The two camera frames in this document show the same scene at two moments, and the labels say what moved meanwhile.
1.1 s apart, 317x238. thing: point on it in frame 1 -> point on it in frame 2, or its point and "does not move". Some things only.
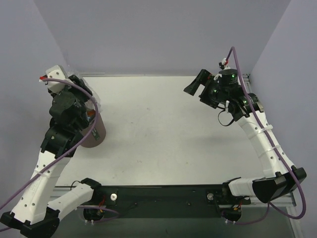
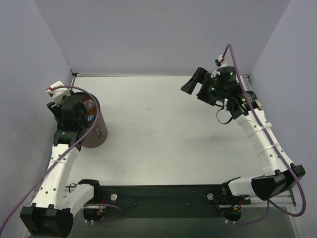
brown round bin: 97,136 does not move
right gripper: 205,89 does not move
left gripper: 80,83 -> 52,105
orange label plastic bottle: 91,113 does not move
